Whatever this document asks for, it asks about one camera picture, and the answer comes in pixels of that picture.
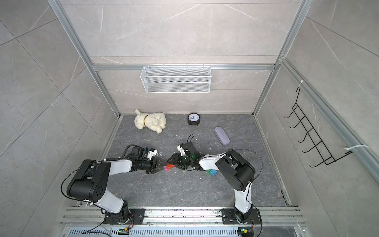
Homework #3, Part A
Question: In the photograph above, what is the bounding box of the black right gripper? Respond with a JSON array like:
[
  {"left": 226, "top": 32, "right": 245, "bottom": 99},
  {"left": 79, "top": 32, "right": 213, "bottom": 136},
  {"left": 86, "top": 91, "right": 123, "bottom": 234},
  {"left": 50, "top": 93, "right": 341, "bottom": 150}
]
[{"left": 167, "top": 153, "right": 194, "bottom": 169}]

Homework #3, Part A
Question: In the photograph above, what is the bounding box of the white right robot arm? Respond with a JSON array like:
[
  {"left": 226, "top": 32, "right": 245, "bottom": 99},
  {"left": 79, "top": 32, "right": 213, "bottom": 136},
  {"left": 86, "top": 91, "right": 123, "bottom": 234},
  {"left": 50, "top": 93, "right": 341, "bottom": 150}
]
[{"left": 166, "top": 142, "right": 256, "bottom": 224}]

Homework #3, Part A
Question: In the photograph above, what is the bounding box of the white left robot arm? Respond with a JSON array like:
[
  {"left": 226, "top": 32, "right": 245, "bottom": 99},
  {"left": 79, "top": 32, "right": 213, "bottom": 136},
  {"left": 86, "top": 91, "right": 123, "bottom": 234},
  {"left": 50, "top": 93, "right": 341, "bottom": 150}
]
[{"left": 60, "top": 145, "right": 165, "bottom": 224}]

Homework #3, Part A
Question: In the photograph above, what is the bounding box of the white plush dog toy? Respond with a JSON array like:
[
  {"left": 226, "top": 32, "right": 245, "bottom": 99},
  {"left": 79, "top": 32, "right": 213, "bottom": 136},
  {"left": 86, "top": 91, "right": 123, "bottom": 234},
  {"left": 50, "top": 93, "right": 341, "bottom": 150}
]
[{"left": 134, "top": 109, "right": 166, "bottom": 134}]

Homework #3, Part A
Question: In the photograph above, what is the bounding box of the black round alarm clock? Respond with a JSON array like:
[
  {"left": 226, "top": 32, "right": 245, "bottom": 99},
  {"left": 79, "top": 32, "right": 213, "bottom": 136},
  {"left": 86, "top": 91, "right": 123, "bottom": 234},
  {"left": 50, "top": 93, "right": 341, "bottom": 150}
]
[{"left": 187, "top": 113, "right": 200, "bottom": 126}]

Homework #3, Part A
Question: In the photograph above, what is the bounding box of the purple glasses case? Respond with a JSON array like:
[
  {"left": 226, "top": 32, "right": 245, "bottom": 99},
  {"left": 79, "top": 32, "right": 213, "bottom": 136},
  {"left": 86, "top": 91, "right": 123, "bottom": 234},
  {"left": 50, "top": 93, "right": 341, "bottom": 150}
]
[{"left": 214, "top": 126, "right": 230, "bottom": 145}]

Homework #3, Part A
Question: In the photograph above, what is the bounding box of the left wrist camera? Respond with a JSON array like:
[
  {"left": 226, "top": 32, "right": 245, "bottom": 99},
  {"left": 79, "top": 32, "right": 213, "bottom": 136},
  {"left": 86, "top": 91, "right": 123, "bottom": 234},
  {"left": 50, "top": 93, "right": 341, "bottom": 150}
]
[{"left": 147, "top": 148, "right": 158, "bottom": 160}]

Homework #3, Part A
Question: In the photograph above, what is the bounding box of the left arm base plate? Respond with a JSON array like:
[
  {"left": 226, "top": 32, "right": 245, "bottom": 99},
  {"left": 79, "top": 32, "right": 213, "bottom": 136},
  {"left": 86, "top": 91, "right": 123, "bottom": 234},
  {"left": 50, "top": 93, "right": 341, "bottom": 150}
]
[{"left": 103, "top": 208, "right": 146, "bottom": 225}]

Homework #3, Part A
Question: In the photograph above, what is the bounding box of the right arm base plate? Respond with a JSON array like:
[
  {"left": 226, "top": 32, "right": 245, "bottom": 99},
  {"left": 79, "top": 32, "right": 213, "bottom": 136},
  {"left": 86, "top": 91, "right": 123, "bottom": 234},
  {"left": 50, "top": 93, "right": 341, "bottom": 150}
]
[{"left": 219, "top": 208, "right": 262, "bottom": 225}]

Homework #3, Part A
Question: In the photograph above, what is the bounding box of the white wire mesh basket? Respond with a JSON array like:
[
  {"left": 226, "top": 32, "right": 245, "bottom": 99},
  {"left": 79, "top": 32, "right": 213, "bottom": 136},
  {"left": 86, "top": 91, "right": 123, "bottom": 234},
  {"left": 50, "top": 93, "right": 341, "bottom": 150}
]
[{"left": 140, "top": 66, "right": 212, "bottom": 93}]

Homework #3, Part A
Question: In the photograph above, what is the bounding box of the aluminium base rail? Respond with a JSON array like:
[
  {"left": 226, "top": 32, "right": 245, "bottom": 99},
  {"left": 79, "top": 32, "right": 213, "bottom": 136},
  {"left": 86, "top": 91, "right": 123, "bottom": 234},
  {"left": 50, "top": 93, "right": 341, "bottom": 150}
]
[{"left": 55, "top": 206, "right": 310, "bottom": 237}]

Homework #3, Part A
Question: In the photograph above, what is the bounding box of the black wire hook rack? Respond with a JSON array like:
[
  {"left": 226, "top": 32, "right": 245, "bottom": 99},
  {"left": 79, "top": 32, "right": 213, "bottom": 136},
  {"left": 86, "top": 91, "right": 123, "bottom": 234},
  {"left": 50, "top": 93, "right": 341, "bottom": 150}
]
[{"left": 284, "top": 87, "right": 353, "bottom": 168}]

